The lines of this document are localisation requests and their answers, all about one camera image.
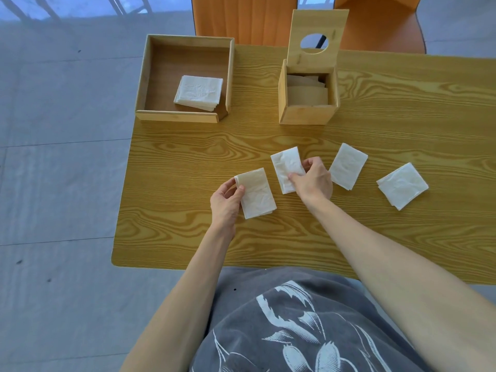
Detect person's right hand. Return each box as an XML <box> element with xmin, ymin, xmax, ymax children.
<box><xmin>288</xmin><ymin>156</ymin><xmax>334</xmax><ymax>205</ymax></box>

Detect person's left hand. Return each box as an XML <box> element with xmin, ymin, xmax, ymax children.
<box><xmin>210</xmin><ymin>177</ymin><xmax>246</xmax><ymax>231</ymax></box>

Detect white napkin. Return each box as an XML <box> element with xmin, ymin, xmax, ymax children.
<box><xmin>270</xmin><ymin>146</ymin><xmax>307</xmax><ymax>195</ymax></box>
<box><xmin>376</xmin><ymin>162</ymin><xmax>429</xmax><ymax>211</ymax></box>
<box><xmin>234</xmin><ymin>168</ymin><xmax>277</xmax><ymax>220</ymax></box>
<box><xmin>329</xmin><ymin>143</ymin><xmax>369</xmax><ymax>191</ymax></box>

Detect person's right forearm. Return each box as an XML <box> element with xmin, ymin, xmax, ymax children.
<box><xmin>304</xmin><ymin>197</ymin><xmax>496</xmax><ymax>372</ymax></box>

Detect person's left forearm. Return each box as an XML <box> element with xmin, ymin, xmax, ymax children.
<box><xmin>120</xmin><ymin>225</ymin><xmax>238</xmax><ymax>372</ymax></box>

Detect wooden tissue box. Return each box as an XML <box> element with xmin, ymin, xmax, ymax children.
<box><xmin>278</xmin><ymin>59</ymin><xmax>341</xmax><ymax>126</ymax></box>

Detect tissues inside wooden box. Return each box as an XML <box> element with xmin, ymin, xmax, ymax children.
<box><xmin>287</xmin><ymin>74</ymin><xmax>329</xmax><ymax>106</ymax></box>

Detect stack of white tissues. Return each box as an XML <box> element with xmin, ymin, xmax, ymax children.
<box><xmin>174</xmin><ymin>75</ymin><xmax>224</xmax><ymax>112</ymax></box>

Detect wooden lid with round hole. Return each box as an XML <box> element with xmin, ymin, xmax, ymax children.
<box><xmin>286</xmin><ymin>9</ymin><xmax>350</xmax><ymax>74</ymax></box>

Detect shallow wooden tray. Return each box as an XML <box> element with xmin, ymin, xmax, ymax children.
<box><xmin>135</xmin><ymin>34</ymin><xmax>235</xmax><ymax>124</ymax></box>

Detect grey printed t-shirt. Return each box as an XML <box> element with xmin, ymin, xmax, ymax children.
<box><xmin>190</xmin><ymin>266</ymin><xmax>431</xmax><ymax>372</ymax></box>

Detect orange chair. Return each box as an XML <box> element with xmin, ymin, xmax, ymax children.
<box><xmin>191</xmin><ymin>0</ymin><xmax>299</xmax><ymax>47</ymax></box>
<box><xmin>334</xmin><ymin>0</ymin><xmax>427</xmax><ymax>55</ymax></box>

